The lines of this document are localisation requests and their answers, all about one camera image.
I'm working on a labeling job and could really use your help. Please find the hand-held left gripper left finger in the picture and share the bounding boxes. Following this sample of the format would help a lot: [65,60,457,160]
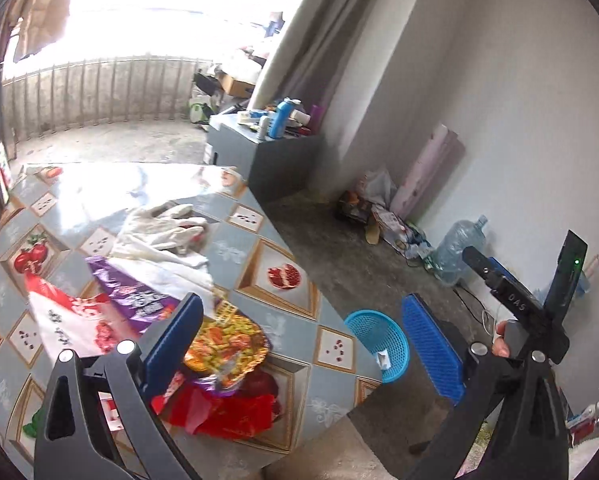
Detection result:
[34,292,205,480]

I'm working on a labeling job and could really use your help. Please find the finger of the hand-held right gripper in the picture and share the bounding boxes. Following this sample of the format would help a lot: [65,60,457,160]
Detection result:
[488,256,520,283]
[462,246,505,293]

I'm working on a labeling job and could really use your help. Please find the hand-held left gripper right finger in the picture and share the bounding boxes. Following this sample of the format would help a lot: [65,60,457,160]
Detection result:
[402,294,575,480]

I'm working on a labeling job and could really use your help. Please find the orange printed snack packet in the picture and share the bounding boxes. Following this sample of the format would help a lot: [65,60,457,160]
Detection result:
[182,300,272,401]

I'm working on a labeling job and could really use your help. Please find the blue plastic basket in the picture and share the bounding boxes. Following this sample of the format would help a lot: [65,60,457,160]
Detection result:
[343,309,411,385]

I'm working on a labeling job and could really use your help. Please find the purple snack wrapper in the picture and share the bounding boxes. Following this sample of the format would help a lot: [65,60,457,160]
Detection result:
[86,255,180,338]

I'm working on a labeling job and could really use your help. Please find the glossy red wrapper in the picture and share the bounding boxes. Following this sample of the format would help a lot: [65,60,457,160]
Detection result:
[152,370,280,441]

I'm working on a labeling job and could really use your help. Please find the red and white plastic bag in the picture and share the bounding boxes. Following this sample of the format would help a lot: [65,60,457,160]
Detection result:
[24,277,152,361]

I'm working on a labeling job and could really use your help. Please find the person's right hand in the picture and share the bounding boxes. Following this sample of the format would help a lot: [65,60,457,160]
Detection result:
[493,320,511,359]

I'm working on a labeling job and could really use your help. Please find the clear empty water jug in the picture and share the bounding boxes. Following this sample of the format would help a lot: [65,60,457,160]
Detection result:
[432,215,490,287]

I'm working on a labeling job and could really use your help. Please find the white printed plastic packaging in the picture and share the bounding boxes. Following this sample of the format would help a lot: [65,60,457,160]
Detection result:
[377,205,433,263]

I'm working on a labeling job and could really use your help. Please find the pink paper roll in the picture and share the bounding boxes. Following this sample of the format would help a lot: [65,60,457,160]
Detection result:
[397,122,465,221]

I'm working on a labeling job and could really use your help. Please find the white crumpled cloth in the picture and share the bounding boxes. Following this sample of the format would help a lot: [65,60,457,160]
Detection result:
[110,202,215,306]

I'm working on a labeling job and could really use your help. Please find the fruit print tablecloth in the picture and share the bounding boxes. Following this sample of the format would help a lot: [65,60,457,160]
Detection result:
[0,160,385,480]

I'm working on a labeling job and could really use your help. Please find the dark snack bags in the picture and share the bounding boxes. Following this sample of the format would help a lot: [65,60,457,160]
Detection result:
[335,191,375,223]

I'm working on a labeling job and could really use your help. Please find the grey cabinet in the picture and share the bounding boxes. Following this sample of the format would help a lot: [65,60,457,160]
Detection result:
[206,112,327,203]

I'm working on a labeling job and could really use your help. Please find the green and white bag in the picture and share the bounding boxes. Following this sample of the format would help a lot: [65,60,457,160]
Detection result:
[188,100,215,123]

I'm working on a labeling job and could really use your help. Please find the blue bottle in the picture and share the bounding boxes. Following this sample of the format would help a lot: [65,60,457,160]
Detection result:
[269,97,303,139]

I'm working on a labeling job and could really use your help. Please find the balcony railing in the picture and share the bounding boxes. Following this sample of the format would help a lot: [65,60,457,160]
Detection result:
[2,57,215,141]

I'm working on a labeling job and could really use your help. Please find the cardboard box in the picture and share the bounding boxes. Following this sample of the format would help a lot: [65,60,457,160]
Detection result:
[219,72,260,98]

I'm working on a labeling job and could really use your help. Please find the grey curtain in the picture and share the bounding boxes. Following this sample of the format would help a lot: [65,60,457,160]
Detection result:
[252,0,433,201]

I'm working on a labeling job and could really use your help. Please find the hanging clothes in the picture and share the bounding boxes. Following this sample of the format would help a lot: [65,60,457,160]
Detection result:
[9,0,75,63]

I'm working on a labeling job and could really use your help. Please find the black cable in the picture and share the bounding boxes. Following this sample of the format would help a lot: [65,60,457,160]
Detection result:
[452,285,486,322]

